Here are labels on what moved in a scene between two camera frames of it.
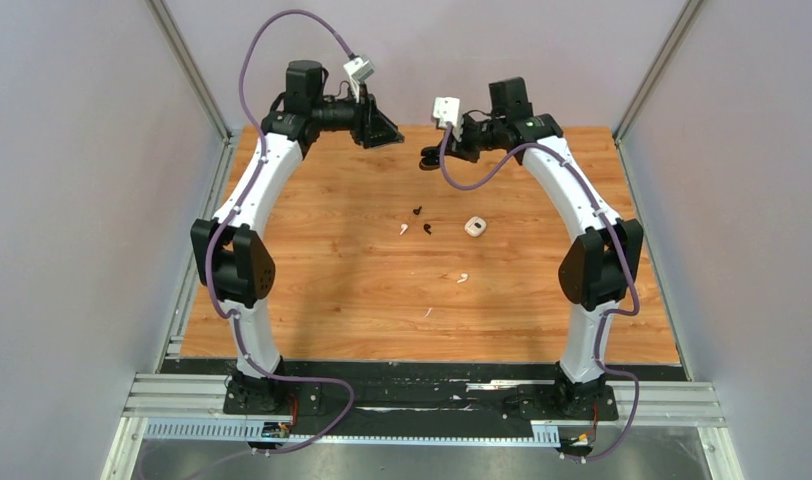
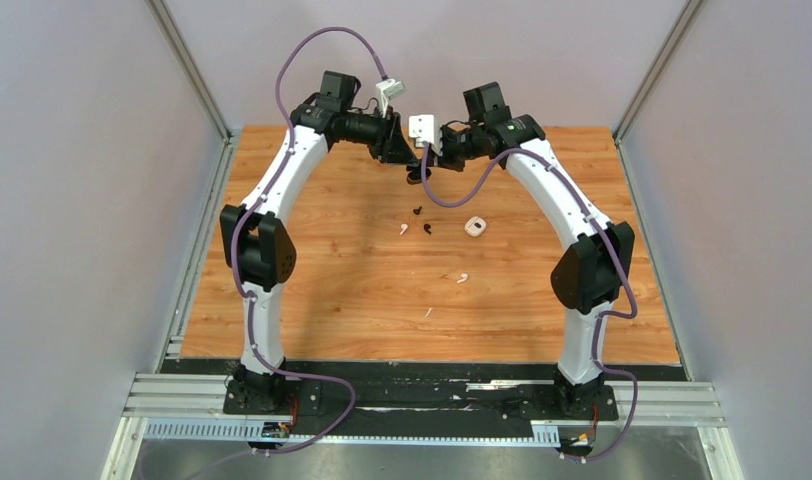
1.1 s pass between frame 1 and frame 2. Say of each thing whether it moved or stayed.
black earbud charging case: moved
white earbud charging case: stayed
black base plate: stayed
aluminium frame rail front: stayed
